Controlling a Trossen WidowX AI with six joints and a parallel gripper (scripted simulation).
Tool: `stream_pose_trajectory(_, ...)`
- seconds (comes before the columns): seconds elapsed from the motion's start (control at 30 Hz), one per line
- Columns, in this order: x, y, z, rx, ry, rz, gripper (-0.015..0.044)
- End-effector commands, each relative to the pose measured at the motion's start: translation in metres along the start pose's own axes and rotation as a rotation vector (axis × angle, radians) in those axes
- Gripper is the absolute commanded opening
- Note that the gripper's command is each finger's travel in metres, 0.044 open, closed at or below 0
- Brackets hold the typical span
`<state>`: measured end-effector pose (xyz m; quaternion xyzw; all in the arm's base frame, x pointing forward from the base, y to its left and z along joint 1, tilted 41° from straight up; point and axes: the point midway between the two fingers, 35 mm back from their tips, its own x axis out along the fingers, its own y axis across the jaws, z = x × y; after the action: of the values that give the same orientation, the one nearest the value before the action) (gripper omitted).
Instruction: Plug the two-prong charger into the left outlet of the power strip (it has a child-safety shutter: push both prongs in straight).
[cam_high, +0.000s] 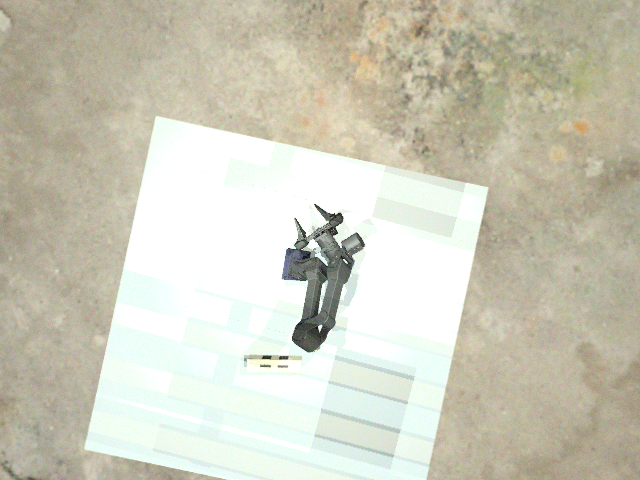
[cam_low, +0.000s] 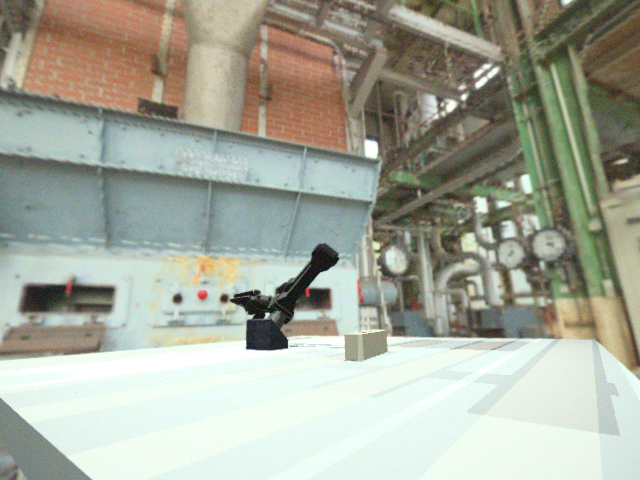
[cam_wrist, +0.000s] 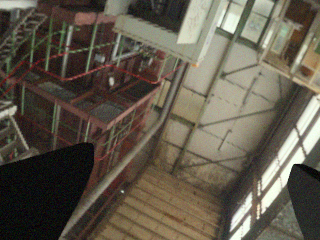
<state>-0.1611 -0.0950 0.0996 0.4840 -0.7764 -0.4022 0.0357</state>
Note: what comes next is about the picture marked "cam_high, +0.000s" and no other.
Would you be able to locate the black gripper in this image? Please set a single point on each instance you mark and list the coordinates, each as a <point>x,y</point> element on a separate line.
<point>322,236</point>

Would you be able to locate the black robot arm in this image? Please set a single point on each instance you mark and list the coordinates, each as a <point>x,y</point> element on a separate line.
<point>306,333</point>

